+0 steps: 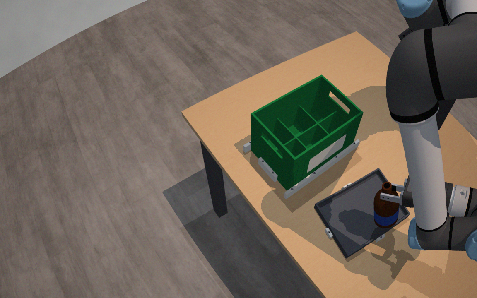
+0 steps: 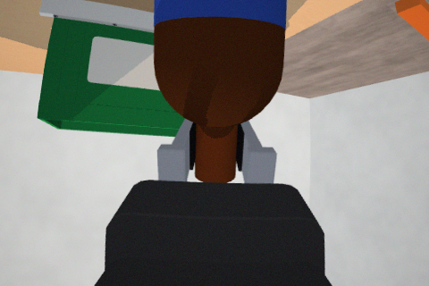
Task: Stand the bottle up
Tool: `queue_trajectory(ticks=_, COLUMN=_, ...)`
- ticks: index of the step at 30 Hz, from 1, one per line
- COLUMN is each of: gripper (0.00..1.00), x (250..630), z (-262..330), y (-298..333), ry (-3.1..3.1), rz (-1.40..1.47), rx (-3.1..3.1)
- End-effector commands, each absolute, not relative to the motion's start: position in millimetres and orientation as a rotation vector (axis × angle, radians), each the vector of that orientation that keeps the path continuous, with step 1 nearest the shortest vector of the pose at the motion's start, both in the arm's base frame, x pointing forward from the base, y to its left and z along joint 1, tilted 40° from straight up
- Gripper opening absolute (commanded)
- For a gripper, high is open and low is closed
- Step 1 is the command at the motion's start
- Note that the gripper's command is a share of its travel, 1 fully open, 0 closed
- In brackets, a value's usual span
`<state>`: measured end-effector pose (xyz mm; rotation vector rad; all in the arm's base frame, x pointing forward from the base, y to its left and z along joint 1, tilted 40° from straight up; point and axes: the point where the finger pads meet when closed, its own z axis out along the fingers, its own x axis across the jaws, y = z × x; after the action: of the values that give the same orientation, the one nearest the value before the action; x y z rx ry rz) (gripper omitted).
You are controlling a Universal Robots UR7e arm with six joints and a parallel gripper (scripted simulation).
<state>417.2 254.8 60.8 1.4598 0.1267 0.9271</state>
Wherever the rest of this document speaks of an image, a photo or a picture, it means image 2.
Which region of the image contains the brown bottle with blue label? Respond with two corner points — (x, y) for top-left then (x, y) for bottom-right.
(154, 0), (287, 183)

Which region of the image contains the green plastic bottle crate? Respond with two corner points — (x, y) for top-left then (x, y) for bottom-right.
(38, 18), (185, 137)

